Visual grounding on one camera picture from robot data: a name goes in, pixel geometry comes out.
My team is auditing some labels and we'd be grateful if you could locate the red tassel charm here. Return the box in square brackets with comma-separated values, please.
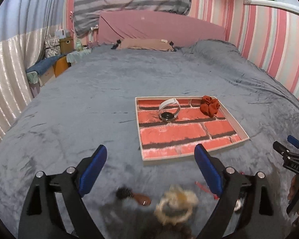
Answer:
[195, 171, 245, 201]

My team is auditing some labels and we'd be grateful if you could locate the cream satin scrunchie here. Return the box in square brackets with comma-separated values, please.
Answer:
[154, 185, 199, 225]

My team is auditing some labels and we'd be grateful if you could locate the rust red scrunchie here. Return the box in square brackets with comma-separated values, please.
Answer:
[200, 96, 220, 118]

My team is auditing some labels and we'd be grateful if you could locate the white tray with brick liner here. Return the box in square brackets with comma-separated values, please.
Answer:
[135, 96, 250, 162]

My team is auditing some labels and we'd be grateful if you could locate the brown hair clip with black pompom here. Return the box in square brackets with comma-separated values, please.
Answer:
[115, 187, 152, 206]

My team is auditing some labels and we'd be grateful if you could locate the cream satin curtain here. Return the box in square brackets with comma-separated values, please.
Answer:
[0, 24, 61, 143]

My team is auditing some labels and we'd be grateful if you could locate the orange wooden stool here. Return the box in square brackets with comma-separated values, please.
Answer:
[53, 56, 71, 77]

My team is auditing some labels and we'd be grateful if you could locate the pink bed headboard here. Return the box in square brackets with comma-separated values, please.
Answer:
[98, 10, 226, 47]

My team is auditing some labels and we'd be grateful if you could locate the mint green cloth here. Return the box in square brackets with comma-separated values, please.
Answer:
[66, 49, 92, 64]

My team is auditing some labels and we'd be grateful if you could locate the beige pillow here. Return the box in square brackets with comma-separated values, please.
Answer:
[111, 38, 175, 52]

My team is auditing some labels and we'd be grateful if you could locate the black white patterned bag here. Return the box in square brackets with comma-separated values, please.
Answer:
[44, 35, 61, 58]

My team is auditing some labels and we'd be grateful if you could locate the brown cardboard storage box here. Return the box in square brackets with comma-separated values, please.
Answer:
[60, 37, 74, 55]

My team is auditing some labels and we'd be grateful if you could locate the white strap smartwatch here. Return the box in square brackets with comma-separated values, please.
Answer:
[158, 98, 181, 123]

